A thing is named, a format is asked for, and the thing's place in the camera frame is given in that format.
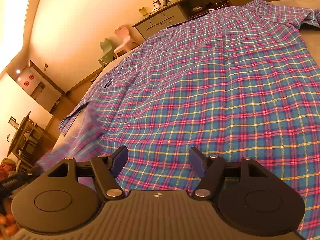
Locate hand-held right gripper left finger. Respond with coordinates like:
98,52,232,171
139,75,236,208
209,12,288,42
47,146,128,200

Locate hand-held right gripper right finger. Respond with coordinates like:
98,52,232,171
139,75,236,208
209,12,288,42
189,146,272,201

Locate blue pink plaid shirt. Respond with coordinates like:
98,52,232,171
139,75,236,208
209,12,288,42
37,0,320,240

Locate pile of orange fruits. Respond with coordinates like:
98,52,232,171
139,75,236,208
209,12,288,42
0,200,18,237

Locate dark round dining table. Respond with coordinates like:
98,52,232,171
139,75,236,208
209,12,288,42
6,111,46,166

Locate entrance door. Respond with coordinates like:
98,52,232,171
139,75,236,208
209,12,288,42
15,67,42,97

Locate green plastic chair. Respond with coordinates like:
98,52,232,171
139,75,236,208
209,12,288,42
98,38,118,67

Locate pink plastic chair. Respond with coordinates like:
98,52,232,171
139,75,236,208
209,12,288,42
114,25,140,58

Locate long grey sideboard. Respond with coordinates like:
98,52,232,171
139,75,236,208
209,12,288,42
132,0,320,40

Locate black cable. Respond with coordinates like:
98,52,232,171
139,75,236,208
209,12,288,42
146,7,174,30

